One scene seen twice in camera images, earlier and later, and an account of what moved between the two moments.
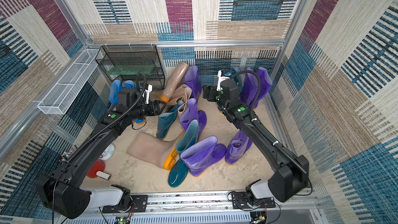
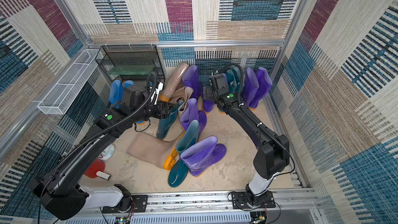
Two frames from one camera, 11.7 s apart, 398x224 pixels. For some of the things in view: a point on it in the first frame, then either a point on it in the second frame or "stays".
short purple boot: [238, 146] to [207, 105]
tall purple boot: [265, 83] stays
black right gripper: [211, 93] stays
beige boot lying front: [160, 153] stays
